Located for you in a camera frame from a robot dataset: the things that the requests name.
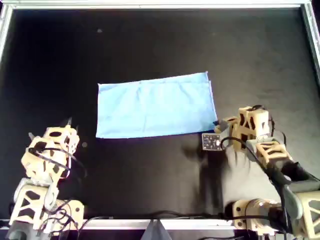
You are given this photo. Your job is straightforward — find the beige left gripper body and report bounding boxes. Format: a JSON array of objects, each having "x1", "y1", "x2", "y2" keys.
[{"x1": 44, "y1": 126, "x2": 81, "y2": 155}]

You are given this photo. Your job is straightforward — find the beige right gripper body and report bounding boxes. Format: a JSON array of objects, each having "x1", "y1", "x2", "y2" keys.
[{"x1": 223, "y1": 116, "x2": 242, "y2": 149}]

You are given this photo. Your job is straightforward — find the light blue microfibre cloth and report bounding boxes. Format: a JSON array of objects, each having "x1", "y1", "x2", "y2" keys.
[{"x1": 96, "y1": 71, "x2": 218, "y2": 139}]

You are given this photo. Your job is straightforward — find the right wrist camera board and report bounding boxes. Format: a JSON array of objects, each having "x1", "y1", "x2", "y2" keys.
[{"x1": 201, "y1": 133, "x2": 223, "y2": 152}]

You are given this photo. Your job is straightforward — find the black left camera cable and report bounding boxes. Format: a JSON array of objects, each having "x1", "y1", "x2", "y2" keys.
[{"x1": 27, "y1": 147, "x2": 87, "y2": 181}]

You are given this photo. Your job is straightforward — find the black cable along frame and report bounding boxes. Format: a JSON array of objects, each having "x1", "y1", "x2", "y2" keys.
[{"x1": 84, "y1": 210, "x2": 227, "y2": 223}]

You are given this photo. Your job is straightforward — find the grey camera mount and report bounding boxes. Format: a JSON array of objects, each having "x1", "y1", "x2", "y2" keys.
[{"x1": 141, "y1": 219, "x2": 173, "y2": 240}]

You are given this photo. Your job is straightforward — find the aluminium table frame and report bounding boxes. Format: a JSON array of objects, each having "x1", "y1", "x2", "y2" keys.
[{"x1": 0, "y1": 0, "x2": 320, "y2": 231}]

